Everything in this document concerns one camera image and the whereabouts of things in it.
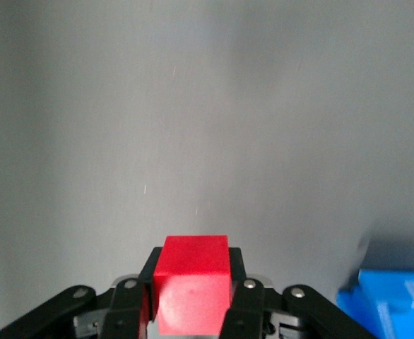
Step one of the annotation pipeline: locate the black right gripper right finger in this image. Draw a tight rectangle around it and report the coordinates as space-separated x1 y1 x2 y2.
220 246 374 339

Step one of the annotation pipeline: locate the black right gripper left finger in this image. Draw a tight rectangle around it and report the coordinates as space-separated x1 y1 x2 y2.
0 246 164 339

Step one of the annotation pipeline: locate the blue plastic storage bin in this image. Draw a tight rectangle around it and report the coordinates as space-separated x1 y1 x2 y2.
335 239 414 339

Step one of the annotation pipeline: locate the red cube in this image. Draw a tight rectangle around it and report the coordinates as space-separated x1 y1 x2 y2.
153 234 234 336

